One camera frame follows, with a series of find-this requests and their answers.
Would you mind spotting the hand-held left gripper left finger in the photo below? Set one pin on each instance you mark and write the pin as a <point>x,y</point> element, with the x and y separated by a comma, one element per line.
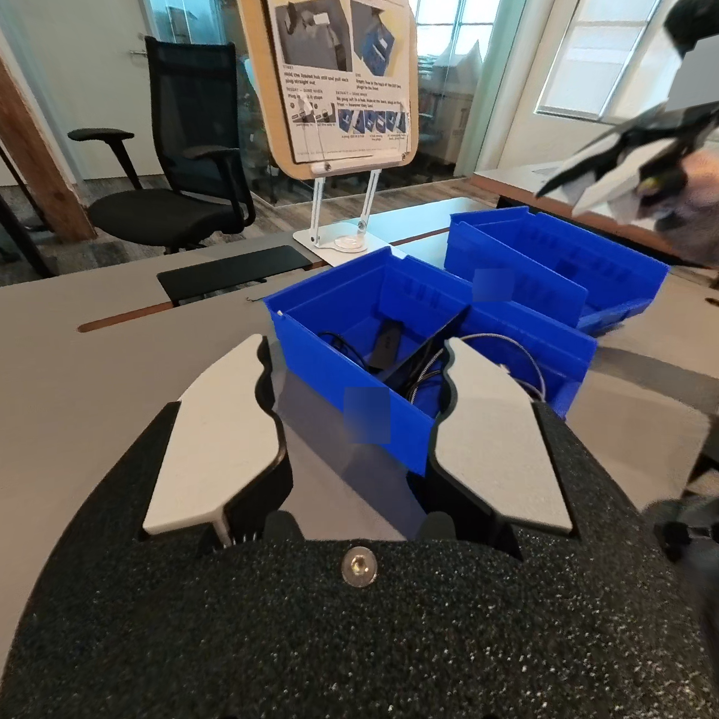
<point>219,438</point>

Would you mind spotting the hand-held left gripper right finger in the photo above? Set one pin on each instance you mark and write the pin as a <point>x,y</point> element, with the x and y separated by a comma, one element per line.
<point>500,449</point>

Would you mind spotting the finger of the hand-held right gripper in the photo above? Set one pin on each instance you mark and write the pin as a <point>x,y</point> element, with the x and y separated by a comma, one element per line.
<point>609,182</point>
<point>595,157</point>

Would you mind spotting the blue plastic bin with divider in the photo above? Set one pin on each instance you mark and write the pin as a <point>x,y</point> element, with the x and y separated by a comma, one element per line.
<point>314,348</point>

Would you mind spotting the person's right hand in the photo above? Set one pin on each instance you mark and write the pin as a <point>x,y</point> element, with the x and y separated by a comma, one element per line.
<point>705,208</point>

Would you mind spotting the wood edged desk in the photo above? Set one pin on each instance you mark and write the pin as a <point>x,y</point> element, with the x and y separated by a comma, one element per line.
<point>522,185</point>

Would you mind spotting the window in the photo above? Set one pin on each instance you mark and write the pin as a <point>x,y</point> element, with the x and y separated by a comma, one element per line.
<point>595,56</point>
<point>455,28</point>

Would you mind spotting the black bin divider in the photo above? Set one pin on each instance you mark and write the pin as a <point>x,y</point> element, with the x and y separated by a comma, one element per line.
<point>427,348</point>

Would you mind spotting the cardboard box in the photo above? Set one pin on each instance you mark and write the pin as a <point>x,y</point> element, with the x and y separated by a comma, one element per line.
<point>455,129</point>

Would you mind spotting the black desk mat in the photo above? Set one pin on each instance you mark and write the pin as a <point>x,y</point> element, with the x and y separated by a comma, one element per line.
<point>236,272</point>

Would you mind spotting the person's dark clothing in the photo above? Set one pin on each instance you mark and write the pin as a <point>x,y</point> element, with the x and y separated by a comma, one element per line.
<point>685,528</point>

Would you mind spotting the white board stand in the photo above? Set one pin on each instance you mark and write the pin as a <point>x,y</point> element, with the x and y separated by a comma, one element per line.
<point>320,247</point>

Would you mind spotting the printed instruction sheet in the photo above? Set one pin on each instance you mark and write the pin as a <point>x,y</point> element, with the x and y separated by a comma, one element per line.
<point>314,101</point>

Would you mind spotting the black office chair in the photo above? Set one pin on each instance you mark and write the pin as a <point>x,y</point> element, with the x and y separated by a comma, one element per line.
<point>191,112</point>

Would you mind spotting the wooden instruction board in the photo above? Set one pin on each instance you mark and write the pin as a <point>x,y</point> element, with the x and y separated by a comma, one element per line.
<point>255,84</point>

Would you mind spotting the wooden post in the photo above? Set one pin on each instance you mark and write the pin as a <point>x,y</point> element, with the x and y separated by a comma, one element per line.
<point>33,168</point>

